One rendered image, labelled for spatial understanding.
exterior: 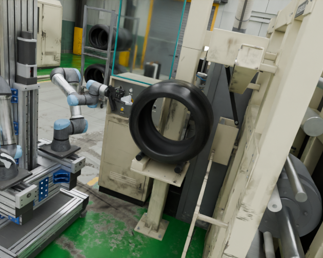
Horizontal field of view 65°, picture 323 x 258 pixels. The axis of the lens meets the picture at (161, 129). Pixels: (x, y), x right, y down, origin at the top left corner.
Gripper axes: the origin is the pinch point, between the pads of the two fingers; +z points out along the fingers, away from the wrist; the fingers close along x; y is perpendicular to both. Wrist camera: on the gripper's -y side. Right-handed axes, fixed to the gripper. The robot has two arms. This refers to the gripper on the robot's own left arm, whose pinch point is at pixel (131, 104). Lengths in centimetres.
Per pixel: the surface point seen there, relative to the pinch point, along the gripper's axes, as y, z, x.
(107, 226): -122, 6, 12
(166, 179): -36, 42, -11
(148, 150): -20.9, 24.3, -11.8
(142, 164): -32.7, 23.2, -11.5
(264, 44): 62, 63, -37
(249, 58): 55, 59, -46
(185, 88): 25.8, 32.7, -7.4
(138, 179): -90, 11, 50
